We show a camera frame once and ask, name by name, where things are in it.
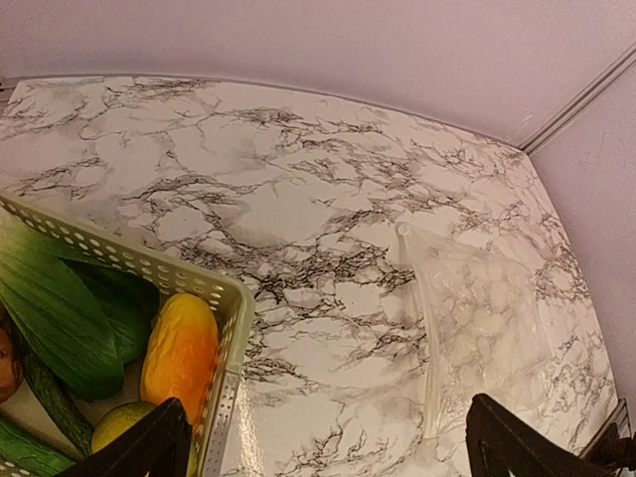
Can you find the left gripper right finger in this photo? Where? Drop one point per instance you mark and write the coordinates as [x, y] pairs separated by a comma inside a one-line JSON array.
[[500, 444]]

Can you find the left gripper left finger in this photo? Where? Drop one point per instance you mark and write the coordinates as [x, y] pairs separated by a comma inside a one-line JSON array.
[[158, 445]]

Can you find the fake yellow lemon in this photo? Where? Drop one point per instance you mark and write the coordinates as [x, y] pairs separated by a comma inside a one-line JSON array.
[[117, 421]]

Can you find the fake orange pepper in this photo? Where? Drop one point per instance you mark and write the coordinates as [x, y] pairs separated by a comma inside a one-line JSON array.
[[181, 356]]

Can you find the clear polka dot zip bag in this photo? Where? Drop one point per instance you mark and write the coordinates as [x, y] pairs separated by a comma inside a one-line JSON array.
[[483, 328]]

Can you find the fake dark green cucumber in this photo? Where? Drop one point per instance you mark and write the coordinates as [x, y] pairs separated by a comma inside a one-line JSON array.
[[56, 401]]

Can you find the fake green bok choy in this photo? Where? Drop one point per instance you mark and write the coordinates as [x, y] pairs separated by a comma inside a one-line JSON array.
[[79, 306]]

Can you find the fake brown potato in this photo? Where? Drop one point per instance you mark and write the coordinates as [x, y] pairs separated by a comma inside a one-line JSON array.
[[11, 370]]

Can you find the pale green plastic basket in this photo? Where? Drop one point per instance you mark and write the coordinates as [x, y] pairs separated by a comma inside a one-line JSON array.
[[31, 444]]

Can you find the right aluminium frame post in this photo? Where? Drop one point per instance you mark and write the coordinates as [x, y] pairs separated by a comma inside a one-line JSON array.
[[579, 103]]

